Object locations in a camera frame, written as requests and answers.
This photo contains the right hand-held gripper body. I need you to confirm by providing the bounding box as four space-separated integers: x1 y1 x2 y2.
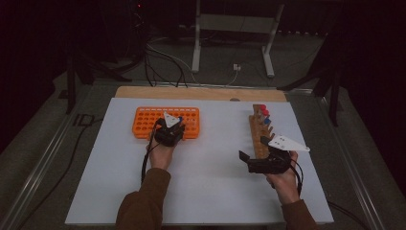
247 135 311 175

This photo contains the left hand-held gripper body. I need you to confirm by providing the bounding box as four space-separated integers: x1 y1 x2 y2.
153 110 185 148

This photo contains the wooden test tube rack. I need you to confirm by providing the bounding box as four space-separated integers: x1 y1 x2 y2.
248 103 276 161

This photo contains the orange plastic test tube rack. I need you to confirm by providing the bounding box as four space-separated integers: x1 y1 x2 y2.
131 106 201 142

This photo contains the person's left hand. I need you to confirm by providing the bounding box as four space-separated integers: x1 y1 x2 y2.
147 140 176 172

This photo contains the person's right hand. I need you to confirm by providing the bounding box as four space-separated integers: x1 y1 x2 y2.
265 151 301 205

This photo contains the white table board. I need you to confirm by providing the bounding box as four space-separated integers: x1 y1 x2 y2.
64 97 335 226

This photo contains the black tripod stand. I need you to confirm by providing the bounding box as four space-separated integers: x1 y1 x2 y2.
277 32 345 127
65 47 133 115

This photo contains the dark equipment rack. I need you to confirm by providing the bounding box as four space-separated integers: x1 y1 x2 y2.
127 0 151 61

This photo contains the grey metal stand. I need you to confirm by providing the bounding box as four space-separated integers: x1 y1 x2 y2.
191 0 285 79

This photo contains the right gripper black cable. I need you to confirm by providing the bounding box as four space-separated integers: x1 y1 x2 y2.
288 158 370 230

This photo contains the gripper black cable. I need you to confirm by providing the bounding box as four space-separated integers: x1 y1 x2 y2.
288 158 370 230
141 123 161 185

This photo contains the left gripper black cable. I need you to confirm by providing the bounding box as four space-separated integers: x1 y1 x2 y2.
141 123 161 185

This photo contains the black floor cable bundle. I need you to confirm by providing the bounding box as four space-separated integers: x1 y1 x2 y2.
144 44 189 89

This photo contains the white floor cable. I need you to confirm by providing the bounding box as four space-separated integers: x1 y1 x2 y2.
147 36 239 87

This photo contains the aluminium frame rail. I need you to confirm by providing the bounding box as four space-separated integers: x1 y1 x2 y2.
314 95 389 230
0 84 94 230

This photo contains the long black floor cable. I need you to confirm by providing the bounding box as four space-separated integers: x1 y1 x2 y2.
15 118 104 230

